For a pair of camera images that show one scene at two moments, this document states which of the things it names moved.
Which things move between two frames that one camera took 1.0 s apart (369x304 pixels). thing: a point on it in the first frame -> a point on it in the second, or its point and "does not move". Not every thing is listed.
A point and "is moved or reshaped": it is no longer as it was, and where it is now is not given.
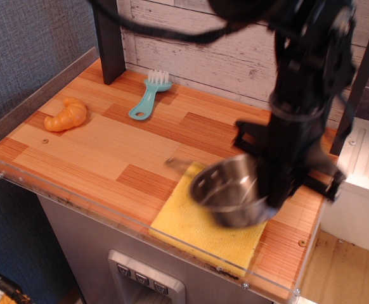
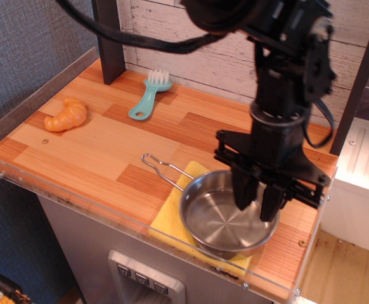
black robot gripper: (285, 149) -> (275, 151)
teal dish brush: (158, 80) does not move
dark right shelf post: (364, 77) does not move
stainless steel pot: (229, 188) is moved or reshaped
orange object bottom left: (5, 299) does not move
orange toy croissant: (73, 114) does not move
